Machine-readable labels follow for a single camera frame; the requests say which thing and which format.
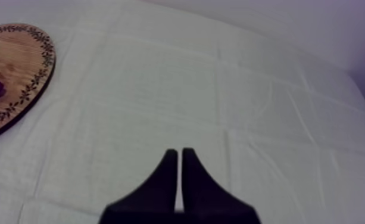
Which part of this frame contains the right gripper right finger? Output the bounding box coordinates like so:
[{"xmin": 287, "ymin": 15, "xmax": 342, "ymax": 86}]
[{"xmin": 179, "ymin": 147, "xmax": 262, "ymax": 224}]

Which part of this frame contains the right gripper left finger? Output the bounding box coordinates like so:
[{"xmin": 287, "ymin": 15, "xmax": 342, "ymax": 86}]
[{"xmin": 98, "ymin": 148, "xmax": 180, "ymax": 224}]

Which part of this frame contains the round wooden board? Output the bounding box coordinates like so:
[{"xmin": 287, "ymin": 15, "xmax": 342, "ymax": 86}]
[{"xmin": 0, "ymin": 23, "xmax": 57, "ymax": 145}]

